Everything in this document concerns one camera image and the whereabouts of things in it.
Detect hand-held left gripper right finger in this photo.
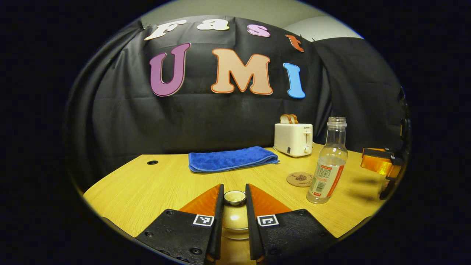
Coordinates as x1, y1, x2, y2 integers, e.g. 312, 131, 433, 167
245, 183, 338, 265

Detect round wooden coaster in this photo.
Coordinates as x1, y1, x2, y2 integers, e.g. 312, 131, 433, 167
286, 172, 314, 188

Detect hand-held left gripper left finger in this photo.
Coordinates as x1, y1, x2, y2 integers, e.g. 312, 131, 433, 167
134, 183, 225, 265

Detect blue folded towel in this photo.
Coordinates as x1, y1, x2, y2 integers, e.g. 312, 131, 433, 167
188, 146, 280, 173

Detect white toaster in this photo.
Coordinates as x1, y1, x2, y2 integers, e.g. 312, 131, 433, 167
273, 123, 314, 158

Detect clear plastic water bottle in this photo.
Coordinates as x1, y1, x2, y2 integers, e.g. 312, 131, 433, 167
306, 117, 348, 204

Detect black backdrop cloth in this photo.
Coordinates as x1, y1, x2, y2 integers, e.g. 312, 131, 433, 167
63, 15, 409, 192

